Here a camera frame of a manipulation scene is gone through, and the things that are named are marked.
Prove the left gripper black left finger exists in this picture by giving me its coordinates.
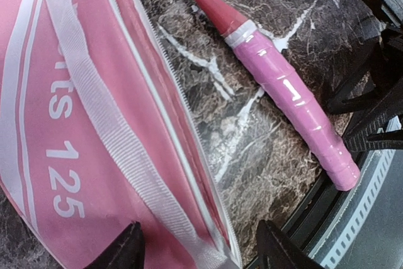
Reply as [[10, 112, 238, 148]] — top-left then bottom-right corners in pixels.
[[100, 222, 145, 269]]

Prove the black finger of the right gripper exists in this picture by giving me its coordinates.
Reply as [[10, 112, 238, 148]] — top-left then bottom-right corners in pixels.
[[326, 35, 402, 115], [344, 86, 402, 152]]

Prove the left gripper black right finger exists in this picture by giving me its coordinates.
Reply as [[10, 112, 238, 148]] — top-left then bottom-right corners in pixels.
[[256, 220, 323, 269]]

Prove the red badminton racket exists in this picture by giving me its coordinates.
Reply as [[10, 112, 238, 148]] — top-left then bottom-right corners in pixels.
[[195, 0, 360, 192]]

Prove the pink racket bag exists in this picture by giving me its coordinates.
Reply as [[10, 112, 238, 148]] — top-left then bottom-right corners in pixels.
[[1, 0, 242, 268]]

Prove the grey slotted cable duct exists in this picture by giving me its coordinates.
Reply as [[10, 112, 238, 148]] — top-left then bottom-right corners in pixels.
[[312, 149, 402, 268]]

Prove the white bag shoulder strap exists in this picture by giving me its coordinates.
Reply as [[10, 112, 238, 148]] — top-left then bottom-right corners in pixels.
[[34, 0, 234, 269]]

